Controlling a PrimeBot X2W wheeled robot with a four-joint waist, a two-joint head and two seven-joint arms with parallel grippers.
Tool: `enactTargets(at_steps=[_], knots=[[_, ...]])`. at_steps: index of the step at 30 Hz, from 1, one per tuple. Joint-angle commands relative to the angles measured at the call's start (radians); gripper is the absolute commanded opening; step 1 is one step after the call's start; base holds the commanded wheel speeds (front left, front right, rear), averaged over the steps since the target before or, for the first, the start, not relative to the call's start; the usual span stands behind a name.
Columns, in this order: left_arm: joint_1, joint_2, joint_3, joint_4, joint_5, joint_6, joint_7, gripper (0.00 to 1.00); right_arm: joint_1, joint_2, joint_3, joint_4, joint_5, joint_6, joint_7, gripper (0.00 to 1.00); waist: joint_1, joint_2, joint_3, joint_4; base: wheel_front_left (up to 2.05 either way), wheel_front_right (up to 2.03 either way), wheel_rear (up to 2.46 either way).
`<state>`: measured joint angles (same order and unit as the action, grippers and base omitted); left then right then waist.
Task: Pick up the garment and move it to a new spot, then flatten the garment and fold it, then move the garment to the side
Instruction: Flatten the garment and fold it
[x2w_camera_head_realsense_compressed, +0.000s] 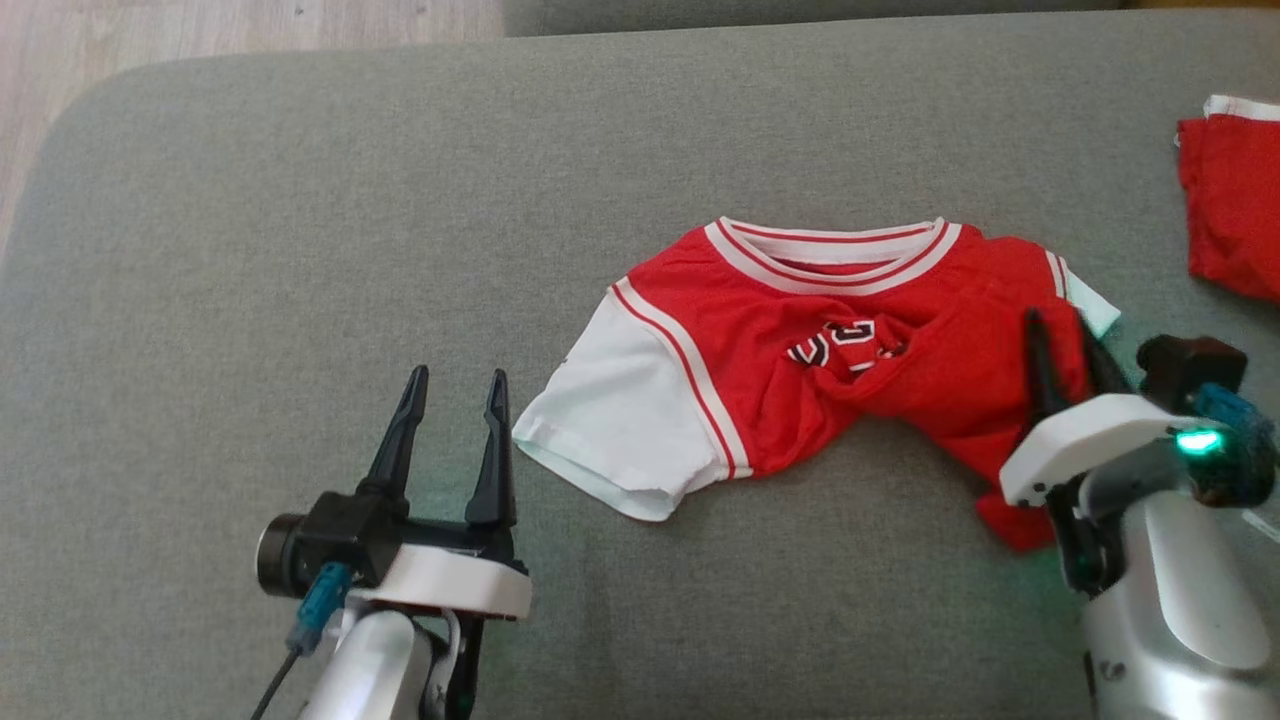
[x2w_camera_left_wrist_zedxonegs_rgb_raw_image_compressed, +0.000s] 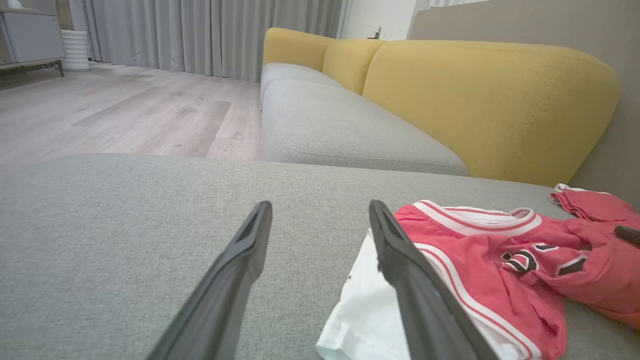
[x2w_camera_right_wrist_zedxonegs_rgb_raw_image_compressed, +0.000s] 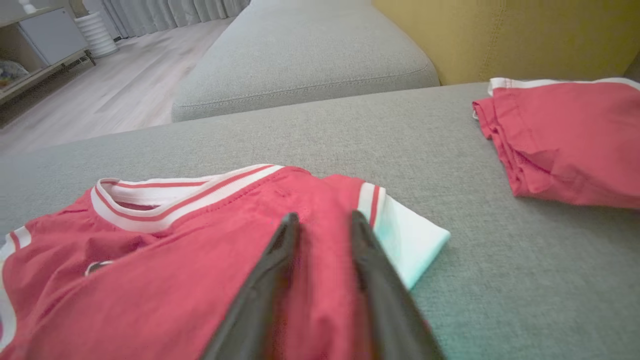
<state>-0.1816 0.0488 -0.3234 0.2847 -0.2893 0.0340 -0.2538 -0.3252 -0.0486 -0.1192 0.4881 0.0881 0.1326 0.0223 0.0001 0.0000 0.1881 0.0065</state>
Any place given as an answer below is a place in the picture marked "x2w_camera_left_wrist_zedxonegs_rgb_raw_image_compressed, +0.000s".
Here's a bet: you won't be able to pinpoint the small grey sofa seat cushion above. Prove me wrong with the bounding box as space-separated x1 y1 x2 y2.
259 62 344 109

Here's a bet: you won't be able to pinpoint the narrow yellow sofa backrest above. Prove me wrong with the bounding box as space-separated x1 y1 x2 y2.
321 38 389 96

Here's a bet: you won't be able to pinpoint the wooden tv cabinet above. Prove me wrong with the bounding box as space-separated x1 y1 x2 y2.
0 7 66 79

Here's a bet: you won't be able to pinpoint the large grey sofa seat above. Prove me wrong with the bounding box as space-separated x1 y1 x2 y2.
0 153 640 360

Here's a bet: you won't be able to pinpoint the grey pleated curtain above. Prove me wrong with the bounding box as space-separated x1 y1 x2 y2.
81 0 347 84

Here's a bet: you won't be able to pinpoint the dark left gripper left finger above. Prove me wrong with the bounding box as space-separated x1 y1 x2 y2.
147 200 274 360

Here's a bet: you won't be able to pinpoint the red shorts with white stripe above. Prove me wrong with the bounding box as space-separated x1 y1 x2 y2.
550 183 640 224

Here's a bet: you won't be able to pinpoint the white ribbed plant pot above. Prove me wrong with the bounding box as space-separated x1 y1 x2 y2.
60 29 92 72

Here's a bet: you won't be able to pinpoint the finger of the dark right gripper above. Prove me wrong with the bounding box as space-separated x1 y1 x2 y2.
613 225 640 249

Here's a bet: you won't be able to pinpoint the yellow sofa end backrest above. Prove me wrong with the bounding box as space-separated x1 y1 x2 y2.
262 27 337 73

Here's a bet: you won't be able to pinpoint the wide yellow sofa backrest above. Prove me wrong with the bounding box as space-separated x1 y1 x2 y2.
362 39 621 189

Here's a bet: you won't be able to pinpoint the red mesh basketball jersey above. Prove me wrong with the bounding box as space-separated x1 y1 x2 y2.
393 199 640 360

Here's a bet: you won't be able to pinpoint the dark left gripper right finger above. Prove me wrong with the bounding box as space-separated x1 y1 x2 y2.
368 199 501 360

